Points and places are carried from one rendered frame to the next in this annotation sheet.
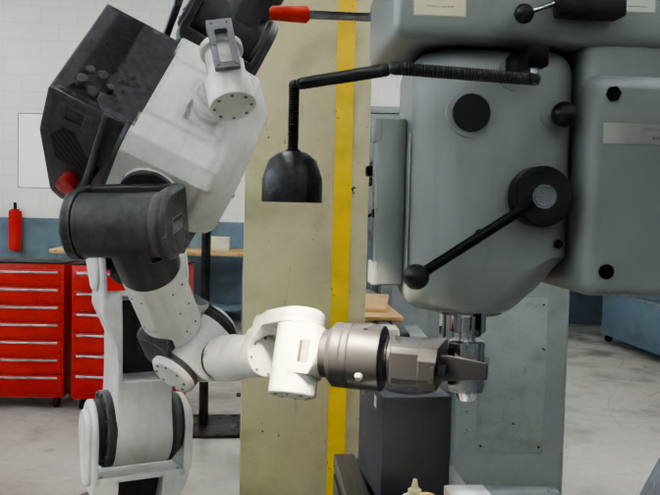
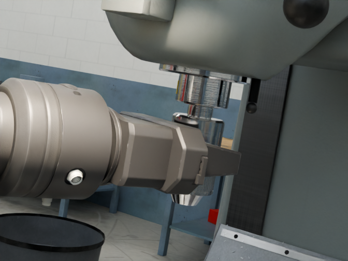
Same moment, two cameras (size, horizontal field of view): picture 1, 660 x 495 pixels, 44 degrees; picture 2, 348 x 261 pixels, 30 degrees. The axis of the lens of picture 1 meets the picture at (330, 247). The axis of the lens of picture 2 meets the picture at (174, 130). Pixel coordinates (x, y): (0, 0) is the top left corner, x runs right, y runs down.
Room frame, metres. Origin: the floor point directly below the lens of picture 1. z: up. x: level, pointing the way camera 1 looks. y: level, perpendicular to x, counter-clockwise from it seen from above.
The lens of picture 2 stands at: (0.71, 0.28, 1.30)
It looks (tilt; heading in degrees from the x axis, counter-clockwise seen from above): 5 degrees down; 309
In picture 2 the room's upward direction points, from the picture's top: 9 degrees clockwise
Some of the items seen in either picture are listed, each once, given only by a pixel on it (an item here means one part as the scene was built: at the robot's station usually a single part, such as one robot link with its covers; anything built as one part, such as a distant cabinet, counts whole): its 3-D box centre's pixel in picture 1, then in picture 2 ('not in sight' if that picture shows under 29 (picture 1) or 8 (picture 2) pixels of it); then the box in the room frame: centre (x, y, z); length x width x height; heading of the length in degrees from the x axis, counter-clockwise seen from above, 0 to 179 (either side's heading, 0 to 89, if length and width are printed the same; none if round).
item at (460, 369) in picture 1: (462, 369); (213, 161); (1.02, -0.17, 1.23); 0.06 x 0.02 x 0.03; 74
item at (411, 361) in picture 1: (397, 361); (103, 148); (1.08, -0.09, 1.23); 0.13 x 0.12 x 0.10; 164
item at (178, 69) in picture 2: (467, 309); (206, 73); (1.05, -0.18, 1.31); 0.09 x 0.09 x 0.01
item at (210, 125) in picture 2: (467, 343); (198, 121); (1.05, -0.18, 1.26); 0.05 x 0.05 x 0.01
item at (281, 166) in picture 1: (292, 176); not in sight; (0.97, 0.05, 1.47); 0.07 x 0.07 x 0.06
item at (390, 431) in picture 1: (401, 429); not in sight; (1.47, -0.14, 1.03); 0.22 x 0.12 x 0.20; 8
